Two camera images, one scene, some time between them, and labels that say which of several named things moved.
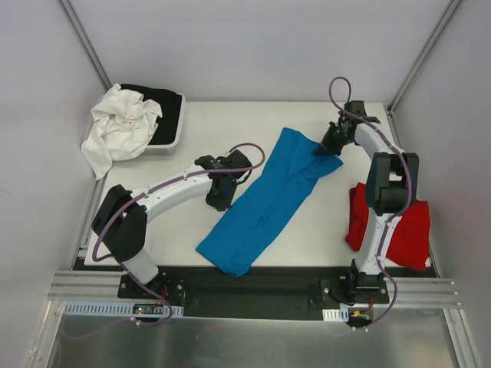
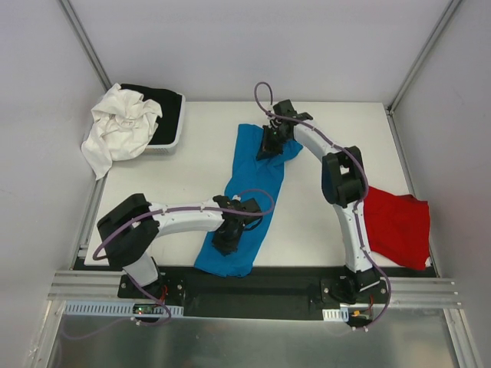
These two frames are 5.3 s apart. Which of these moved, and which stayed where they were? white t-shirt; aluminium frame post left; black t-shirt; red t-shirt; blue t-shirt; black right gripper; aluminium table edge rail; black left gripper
Moved: blue t-shirt; black left gripper; black right gripper
Stayed: white t-shirt; red t-shirt; black t-shirt; aluminium frame post left; aluminium table edge rail
